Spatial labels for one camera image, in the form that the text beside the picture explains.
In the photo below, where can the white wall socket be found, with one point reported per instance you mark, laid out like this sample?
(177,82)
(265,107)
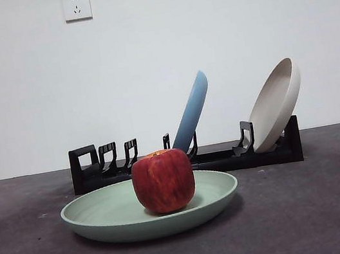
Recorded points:
(77,6)

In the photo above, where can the cream white plate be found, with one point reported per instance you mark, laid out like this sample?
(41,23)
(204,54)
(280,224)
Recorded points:
(271,110)

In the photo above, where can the blue plate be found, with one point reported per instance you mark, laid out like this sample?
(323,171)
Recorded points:
(195,109)

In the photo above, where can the red apple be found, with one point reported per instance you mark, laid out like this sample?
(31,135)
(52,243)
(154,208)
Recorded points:
(163,182)

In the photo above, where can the green plate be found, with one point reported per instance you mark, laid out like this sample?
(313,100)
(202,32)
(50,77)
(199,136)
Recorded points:
(106,216)

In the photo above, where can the black plate rack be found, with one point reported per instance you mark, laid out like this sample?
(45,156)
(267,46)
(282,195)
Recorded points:
(260,159)

